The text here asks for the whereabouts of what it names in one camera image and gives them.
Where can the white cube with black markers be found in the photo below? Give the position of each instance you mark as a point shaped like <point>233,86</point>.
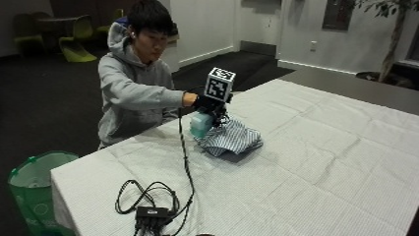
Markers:
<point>219,86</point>

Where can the dark plant pot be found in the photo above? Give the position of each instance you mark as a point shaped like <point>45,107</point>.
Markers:
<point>392,79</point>

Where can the the person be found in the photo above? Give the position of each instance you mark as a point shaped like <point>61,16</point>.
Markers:
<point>130,98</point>

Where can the white tablecloth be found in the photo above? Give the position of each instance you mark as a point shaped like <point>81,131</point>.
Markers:
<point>279,170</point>

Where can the dark round table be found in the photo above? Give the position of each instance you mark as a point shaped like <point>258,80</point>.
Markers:
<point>54,23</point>

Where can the indoor tree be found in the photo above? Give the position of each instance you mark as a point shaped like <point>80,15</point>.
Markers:
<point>395,36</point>

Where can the lime green chair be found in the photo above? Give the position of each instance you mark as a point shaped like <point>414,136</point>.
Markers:
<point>27,37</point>
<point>76,46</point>
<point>109,24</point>

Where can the white wall outlet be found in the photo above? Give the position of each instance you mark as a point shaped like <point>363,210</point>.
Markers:
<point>313,46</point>

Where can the blue white striped cloth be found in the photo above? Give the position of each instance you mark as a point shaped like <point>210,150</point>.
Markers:
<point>233,139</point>

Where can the black hub box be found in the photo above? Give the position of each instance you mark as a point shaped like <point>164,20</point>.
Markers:
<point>152,213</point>

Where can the pale teal bottle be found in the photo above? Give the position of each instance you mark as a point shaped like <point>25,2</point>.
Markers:
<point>199,124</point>

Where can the dark wall panel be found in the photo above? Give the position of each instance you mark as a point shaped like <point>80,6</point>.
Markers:
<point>335,14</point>

